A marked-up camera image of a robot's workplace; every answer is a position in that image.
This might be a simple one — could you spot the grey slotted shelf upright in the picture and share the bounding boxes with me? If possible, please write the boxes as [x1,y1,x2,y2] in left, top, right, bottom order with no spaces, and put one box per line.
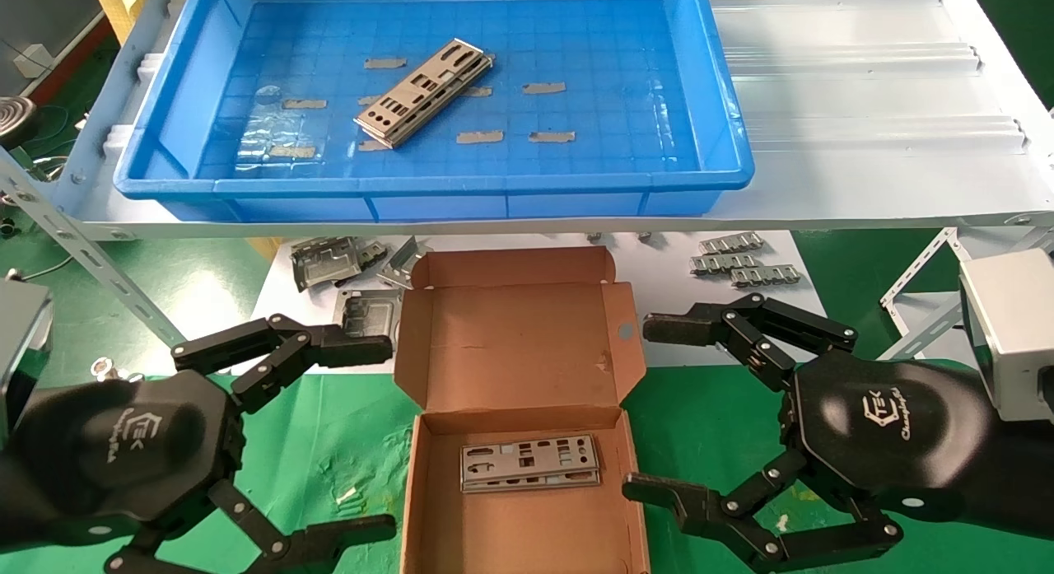
[0,146,186,348]

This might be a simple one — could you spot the grey metal shelf board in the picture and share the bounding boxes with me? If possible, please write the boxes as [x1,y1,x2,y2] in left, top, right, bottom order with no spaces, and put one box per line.
[49,0,1054,241]

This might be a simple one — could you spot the white power socket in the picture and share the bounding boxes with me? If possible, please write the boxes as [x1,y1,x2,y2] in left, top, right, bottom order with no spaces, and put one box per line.
[12,43,54,77]

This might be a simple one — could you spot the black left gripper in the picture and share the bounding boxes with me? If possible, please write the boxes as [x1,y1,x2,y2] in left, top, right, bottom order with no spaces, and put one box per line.
[16,313,399,574]

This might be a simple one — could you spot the green cloth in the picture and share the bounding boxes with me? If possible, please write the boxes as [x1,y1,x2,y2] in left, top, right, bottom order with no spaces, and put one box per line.
[0,358,1054,574]

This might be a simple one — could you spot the square grey metal frame part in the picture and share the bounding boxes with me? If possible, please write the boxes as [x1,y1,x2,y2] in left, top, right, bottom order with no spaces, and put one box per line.
[333,288,404,340]

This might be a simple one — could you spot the shiny bent metal bracket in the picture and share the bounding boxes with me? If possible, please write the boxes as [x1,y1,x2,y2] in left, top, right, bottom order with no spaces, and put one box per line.
[377,236,433,291]

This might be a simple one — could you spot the white board sheet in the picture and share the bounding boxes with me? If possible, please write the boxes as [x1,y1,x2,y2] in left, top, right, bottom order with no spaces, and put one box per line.
[233,231,841,376]

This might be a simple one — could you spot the grey slotted angle bracket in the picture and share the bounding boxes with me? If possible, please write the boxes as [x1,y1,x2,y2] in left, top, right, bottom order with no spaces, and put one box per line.
[879,226,972,361]

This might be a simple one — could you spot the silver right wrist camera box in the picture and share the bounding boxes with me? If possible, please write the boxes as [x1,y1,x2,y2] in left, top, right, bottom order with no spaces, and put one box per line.
[959,247,1054,422]

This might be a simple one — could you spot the silver binder clip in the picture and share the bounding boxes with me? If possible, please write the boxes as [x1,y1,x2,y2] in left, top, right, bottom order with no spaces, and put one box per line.
[91,356,145,385]

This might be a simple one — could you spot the large grey metal frame part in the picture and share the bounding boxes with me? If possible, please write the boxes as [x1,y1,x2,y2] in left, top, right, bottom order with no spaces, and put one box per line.
[290,236,363,292]

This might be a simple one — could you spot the blue plastic tray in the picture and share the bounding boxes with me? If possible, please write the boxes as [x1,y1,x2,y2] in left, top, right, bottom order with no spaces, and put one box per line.
[113,0,756,223]

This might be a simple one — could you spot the black round disc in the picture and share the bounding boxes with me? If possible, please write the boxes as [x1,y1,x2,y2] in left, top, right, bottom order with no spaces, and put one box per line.
[0,96,38,151]

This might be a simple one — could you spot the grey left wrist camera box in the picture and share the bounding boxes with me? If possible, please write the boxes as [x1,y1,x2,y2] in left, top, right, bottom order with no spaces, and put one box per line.
[0,279,54,443]

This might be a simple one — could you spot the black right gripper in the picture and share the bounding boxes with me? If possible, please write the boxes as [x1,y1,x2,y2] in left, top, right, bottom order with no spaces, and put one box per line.
[622,292,997,574]

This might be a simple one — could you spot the brown cardboard box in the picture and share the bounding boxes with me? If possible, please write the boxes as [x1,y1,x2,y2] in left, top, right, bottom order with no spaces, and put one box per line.
[394,246,651,574]

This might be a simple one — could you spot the grey toothed metal strip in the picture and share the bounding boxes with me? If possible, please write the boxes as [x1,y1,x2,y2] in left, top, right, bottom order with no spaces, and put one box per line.
[689,254,763,276]
[730,264,804,288]
[698,231,765,255]

